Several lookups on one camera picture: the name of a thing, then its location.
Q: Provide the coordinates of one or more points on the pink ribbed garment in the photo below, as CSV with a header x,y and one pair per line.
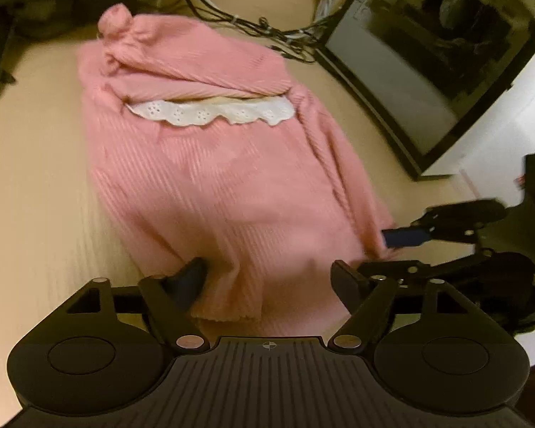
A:
x,y
227,178

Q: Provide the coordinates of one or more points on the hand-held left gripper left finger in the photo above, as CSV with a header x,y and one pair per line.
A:
x,y
191,281

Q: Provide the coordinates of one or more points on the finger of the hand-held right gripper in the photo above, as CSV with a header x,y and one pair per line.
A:
x,y
403,238
472,269

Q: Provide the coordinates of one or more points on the white computer case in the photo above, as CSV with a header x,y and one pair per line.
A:
x,y
428,53

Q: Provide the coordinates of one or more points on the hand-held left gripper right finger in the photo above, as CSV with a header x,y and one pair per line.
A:
x,y
345,283

